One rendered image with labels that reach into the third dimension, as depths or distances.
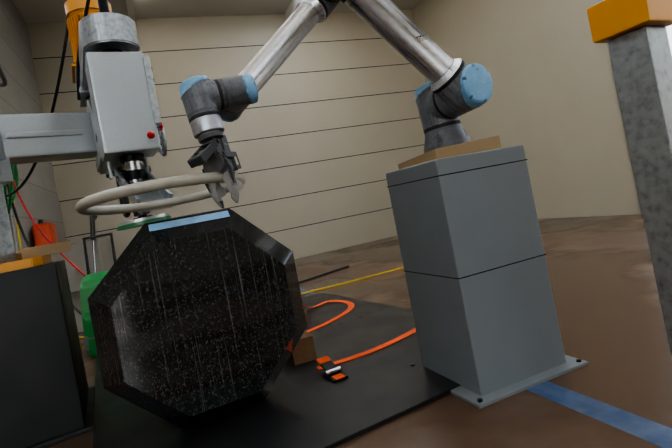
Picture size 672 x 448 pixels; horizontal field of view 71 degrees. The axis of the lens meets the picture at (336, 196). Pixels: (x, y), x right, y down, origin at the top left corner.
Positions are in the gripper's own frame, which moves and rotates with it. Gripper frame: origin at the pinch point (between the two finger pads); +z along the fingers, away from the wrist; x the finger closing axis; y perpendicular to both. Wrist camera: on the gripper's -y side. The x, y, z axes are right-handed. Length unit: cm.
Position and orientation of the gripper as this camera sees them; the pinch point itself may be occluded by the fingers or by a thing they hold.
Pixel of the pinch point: (227, 201)
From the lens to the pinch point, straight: 135.2
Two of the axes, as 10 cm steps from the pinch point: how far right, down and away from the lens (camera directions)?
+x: -8.7, 3.2, 3.7
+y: 3.7, -0.7, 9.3
